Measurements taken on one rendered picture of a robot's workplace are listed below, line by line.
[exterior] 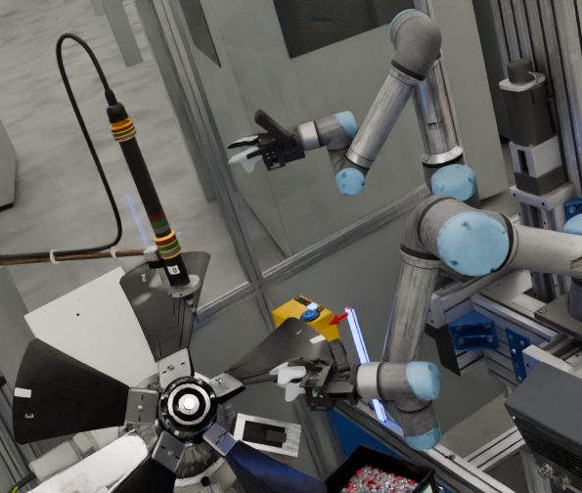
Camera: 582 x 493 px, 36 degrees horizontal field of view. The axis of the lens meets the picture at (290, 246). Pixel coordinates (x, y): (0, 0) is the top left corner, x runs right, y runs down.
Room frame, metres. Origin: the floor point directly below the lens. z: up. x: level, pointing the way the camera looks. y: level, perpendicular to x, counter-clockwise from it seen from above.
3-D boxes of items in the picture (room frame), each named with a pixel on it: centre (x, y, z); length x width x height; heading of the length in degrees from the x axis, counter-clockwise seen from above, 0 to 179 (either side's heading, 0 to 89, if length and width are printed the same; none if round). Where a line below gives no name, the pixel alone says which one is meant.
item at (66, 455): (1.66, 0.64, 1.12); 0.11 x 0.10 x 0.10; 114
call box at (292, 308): (2.07, 0.03, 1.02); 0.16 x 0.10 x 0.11; 24
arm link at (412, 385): (1.47, -0.14, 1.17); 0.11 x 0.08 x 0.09; 61
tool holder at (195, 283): (1.66, 0.24, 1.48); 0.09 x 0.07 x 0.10; 59
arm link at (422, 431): (1.49, -0.14, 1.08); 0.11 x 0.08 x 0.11; 12
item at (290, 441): (1.70, 0.20, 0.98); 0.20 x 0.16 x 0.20; 24
